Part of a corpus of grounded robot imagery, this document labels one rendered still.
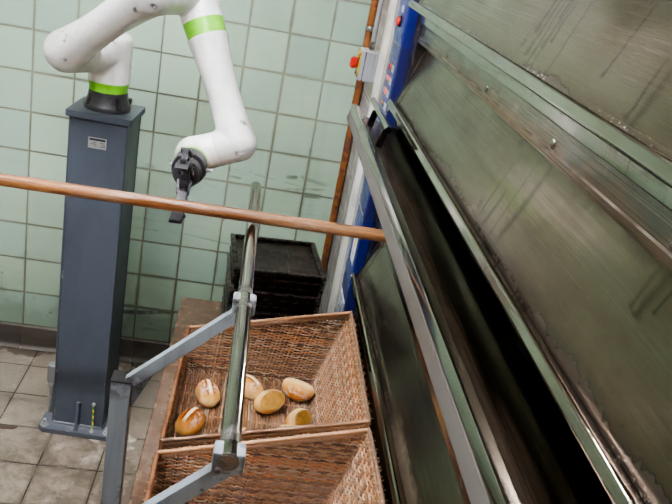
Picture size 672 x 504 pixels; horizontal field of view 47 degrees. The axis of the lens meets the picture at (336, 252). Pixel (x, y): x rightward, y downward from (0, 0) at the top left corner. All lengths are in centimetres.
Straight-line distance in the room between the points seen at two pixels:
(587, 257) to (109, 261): 202
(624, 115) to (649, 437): 33
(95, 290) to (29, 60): 92
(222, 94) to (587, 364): 157
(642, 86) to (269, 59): 227
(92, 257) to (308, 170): 93
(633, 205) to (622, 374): 18
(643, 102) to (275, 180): 240
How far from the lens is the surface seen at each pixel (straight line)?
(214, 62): 225
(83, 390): 301
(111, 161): 261
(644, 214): 84
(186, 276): 332
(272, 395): 222
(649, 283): 85
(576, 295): 94
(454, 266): 127
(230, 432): 116
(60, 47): 245
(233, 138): 221
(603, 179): 94
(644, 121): 84
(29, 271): 344
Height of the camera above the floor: 186
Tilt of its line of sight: 22 degrees down
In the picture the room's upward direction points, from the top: 11 degrees clockwise
